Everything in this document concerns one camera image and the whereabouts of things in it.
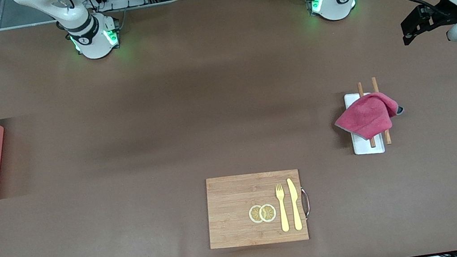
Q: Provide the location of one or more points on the lemon slice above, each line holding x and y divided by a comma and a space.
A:
254, 214
268, 213

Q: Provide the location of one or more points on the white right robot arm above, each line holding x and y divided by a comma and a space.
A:
93, 40

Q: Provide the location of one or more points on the large table cover mat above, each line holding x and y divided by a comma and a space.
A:
125, 162

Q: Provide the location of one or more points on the white rectangular tray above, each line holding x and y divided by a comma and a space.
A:
367, 147

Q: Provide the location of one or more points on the yellow knife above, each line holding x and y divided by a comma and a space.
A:
296, 209

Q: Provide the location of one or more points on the yellow fork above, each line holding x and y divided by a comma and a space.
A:
283, 215

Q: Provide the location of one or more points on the pink microfibre cloth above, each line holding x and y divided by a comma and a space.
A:
367, 117

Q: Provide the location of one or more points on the wooden cutting board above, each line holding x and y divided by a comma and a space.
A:
231, 209

